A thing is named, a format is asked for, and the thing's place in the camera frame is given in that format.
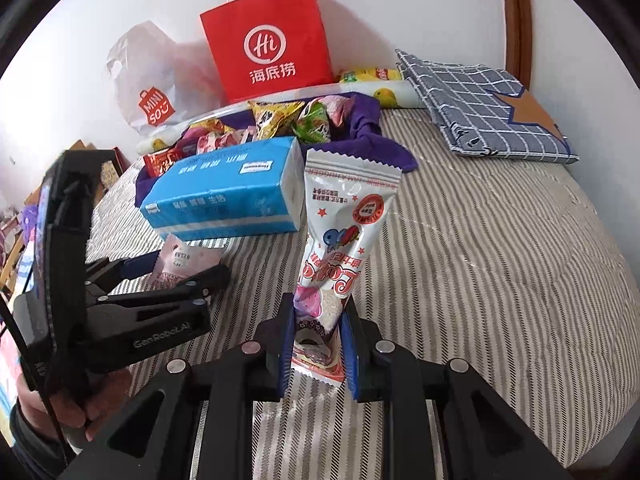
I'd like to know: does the pink small snack packet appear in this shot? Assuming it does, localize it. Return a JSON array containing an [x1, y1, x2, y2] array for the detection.
[[145, 234, 224, 290]]

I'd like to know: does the red white snack packet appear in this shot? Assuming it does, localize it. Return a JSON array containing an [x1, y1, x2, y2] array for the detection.
[[292, 150, 401, 386]]

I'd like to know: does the person's left hand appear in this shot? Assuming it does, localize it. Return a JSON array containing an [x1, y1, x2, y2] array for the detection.
[[16, 367, 132, 441]]

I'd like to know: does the striped grey quilt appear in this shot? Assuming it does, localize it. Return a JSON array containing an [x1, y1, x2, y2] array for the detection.
[[87, 110, 639, 479]]

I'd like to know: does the blue tissue pack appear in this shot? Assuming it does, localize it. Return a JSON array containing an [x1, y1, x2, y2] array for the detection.
[[140, 136, 305, 242]]

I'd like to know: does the white Miniso plastic bag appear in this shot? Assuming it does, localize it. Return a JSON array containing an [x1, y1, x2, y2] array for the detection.
[[106, 21, 226, 136]]

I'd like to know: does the yellow panda snack packet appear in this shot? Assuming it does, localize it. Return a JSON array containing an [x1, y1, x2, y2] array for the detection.
[[248, 101, 305, 140]]

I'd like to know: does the green white snack packet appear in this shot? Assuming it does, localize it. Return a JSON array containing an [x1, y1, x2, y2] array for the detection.
[[293, 99, 331, 144]]

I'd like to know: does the purple towel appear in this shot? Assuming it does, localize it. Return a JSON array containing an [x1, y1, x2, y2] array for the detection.
[[134, 92, 418, 209]]

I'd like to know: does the pink yellow snack packet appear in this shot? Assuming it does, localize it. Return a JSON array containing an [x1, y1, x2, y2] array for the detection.
[[319, 96, 355, 128]]

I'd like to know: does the blue plaid fabric pouch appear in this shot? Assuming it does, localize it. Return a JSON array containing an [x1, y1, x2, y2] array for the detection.
[[396, 50, 579, 165]]

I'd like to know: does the red Haidilao paper bag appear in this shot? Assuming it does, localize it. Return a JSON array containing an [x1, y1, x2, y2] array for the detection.
[[201, 0, 333, 103]]

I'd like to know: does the fruit print pillow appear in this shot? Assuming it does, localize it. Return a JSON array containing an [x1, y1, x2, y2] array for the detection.
[[137, 80, 424, 155]]

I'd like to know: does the yellow snack bag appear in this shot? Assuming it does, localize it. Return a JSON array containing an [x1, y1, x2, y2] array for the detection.
[[338, 67, 402, 82]]

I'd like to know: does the black phone on mount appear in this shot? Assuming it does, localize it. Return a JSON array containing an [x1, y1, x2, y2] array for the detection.
[[13, 150, 110, 405]]

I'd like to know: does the black cable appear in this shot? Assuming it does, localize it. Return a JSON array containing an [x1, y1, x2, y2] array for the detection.
[[0, 299, 76, 466]]

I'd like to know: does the brown door frame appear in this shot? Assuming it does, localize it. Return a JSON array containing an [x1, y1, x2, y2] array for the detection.
[[503, 0, 533, 89]]

